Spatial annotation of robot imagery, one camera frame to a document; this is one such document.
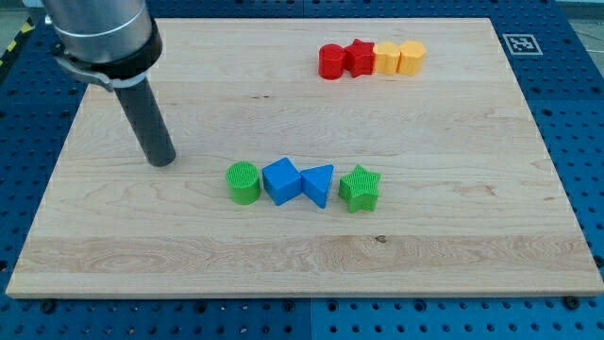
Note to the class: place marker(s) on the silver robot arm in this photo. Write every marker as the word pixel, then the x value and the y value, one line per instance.
pixel 108 43

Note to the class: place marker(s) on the blue triangle block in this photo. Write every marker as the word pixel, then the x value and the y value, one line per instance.
pixel 316 183

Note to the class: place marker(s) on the light wooden board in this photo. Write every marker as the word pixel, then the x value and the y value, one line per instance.
pixel 470 203

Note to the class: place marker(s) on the blue cube block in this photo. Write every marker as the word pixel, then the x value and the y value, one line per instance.
pixel 281 181

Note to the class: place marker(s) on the green cylinder block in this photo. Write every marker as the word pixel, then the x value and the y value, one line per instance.
pixel 243 182

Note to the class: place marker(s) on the green star block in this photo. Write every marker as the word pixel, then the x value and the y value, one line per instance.
pixel 359 189

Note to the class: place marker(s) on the red cylinder block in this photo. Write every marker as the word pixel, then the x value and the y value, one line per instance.
pixel 331 61

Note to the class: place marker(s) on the red star block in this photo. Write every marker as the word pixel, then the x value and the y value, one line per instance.
pixel 359 58

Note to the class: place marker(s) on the yellow heart block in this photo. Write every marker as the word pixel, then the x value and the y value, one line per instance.
pixel 387 55

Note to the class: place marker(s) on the yellow hexagon block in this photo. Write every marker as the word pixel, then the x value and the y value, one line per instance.
pixel 412 57

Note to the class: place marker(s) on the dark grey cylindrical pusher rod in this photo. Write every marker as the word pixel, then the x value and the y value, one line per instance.
pixel 143 114

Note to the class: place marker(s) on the white fiducial marker tag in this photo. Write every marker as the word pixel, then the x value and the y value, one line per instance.
pixel 520 44

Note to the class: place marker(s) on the yellow black hazard tape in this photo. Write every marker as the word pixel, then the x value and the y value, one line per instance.
pixel 17 44

